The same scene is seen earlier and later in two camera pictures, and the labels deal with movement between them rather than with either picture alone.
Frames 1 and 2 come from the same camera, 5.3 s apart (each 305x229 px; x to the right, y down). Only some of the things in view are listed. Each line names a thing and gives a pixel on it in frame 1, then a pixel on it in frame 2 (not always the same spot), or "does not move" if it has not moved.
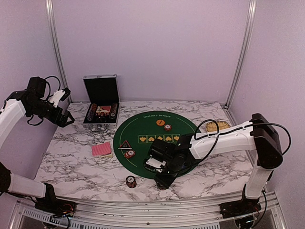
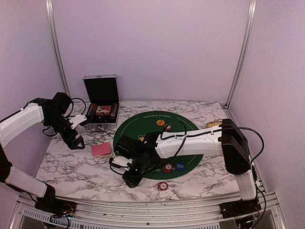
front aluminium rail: [203, 213] does not move
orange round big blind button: [160, 122] does not move
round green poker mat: [134, 137] does not move
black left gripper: [61, 122] to [67, 138]
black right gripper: [166, 183] to [134, 181]
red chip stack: [167, 127] does not move
